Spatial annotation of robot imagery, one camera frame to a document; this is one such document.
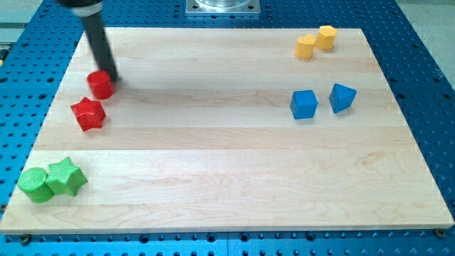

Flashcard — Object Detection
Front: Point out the wooden board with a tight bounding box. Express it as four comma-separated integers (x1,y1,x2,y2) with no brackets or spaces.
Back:
1,28,454,234

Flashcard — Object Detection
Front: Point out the blue cube block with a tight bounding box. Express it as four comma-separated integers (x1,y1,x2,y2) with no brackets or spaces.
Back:
290,90,318,119

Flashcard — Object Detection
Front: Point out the yellow heart block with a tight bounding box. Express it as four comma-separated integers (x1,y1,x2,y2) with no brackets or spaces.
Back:
294,34,316,59

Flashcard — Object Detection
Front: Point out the blue triangular prism block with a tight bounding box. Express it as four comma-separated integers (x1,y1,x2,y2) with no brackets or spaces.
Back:
329,83,357,114

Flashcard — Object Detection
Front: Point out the red cylinder block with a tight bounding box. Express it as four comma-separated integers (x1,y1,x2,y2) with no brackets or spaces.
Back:
86,70,114,100

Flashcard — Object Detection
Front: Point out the yellow hexagon block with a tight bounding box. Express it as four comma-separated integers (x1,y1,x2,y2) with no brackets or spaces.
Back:
316,26,337,50

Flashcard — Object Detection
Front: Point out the red star block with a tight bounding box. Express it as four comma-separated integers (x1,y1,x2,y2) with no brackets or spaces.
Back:
70,97,106,132

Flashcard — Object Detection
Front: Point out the green star block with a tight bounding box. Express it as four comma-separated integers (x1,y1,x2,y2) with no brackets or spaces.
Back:
45,157,87,197

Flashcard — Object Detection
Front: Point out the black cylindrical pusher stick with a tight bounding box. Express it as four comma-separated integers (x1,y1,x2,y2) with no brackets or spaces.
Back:
57,0,119,82

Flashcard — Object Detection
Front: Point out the green cylinder block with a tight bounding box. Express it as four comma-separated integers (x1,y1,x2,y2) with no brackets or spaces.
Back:
18,167,54,203

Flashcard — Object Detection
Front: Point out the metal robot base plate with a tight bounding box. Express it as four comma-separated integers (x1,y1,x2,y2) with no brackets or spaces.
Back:
186,0,261,15

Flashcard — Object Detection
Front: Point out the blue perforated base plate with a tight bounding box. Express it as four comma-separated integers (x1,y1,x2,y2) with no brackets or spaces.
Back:
1,0,454,255

